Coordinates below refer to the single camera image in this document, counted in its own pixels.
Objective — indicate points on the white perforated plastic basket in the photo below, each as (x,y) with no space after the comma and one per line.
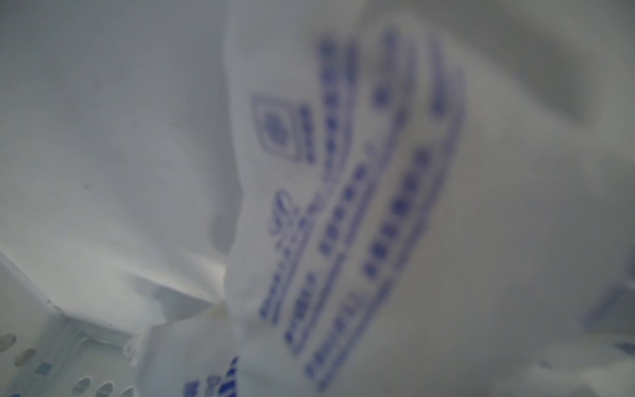
(46,353)

